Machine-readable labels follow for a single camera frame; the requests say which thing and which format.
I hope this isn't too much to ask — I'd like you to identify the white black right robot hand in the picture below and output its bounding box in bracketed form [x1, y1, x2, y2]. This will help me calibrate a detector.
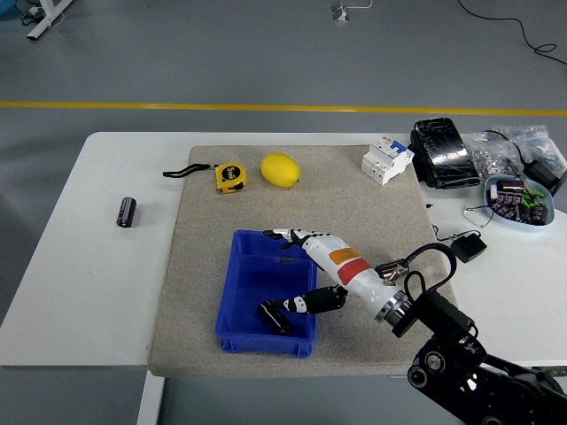
[262, 228, 402, 321]

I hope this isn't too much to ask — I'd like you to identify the clear plastic bag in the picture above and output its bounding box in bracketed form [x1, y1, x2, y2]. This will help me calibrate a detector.
[493, 124, 567, 170]

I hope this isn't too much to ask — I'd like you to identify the white circuit breaker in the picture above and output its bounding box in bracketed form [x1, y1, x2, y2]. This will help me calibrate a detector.
[360, 135, 415, 186]

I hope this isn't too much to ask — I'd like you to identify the yellow tape measure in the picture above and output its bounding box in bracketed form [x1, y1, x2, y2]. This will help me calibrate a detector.
[161, 162, 248, 196]

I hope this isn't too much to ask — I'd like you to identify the black floor cable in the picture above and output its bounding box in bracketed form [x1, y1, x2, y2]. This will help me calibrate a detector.
[455, 0, 567, 67]

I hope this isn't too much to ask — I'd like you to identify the white background desk frame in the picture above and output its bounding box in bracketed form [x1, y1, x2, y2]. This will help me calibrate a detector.
[26, 0, 74, 42]

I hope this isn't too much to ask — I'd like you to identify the clear bag of washers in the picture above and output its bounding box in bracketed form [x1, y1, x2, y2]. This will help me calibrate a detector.
[467, 130, 523, 178]

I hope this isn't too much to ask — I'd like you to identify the white table leg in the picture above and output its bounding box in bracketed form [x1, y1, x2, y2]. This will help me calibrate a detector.
[136, 370, 166, 425]

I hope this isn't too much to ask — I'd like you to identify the yellow lemon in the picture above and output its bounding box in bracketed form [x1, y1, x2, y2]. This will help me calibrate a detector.
[260, 151, 302, 189]

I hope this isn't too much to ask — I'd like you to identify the grey-brown mat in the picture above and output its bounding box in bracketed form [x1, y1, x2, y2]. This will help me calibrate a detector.
[146, 144, 473, 379]

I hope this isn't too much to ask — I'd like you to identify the light blue bowl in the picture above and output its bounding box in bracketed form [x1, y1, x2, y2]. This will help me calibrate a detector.
[483, 174, 555, 232]

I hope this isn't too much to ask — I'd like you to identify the glossy black case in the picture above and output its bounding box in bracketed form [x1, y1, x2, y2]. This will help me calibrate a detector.
[408, 117, 482, 190]

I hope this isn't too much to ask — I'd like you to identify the blue plastic box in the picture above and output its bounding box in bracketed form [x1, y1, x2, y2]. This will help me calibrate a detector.
[215, 228, 319, 357]

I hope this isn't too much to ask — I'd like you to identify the thin black white wire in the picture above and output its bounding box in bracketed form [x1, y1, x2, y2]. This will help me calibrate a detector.
[462, 204, 495, 229]

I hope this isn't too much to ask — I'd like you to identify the small black plug adapter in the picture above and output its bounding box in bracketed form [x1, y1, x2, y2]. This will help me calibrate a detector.
[431, 224, 488, 264]

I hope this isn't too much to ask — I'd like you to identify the white table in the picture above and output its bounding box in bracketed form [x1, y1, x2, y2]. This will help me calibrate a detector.
[0, 131, 567, 371]

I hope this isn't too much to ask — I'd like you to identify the black power adapter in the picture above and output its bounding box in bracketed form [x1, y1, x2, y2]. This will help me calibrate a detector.
[522, 158, 564, 196]

